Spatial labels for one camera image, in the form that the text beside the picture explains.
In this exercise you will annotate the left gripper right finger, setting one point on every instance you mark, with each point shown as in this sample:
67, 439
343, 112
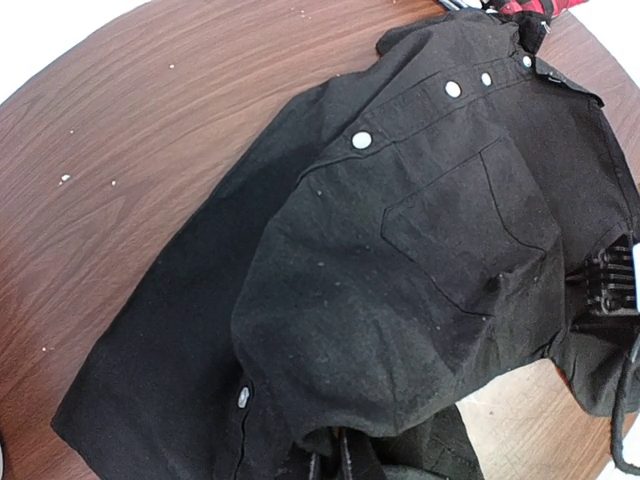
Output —
353, 454

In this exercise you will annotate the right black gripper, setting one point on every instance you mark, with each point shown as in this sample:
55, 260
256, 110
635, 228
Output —
606, 292

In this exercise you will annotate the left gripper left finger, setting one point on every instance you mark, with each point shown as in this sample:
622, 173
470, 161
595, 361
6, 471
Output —
319, 467

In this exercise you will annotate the black long sleeve shirt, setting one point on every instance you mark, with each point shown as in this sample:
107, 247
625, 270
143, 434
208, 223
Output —
394, 240

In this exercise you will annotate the red black plaid shirt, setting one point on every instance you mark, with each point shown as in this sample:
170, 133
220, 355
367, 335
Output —
533, 17

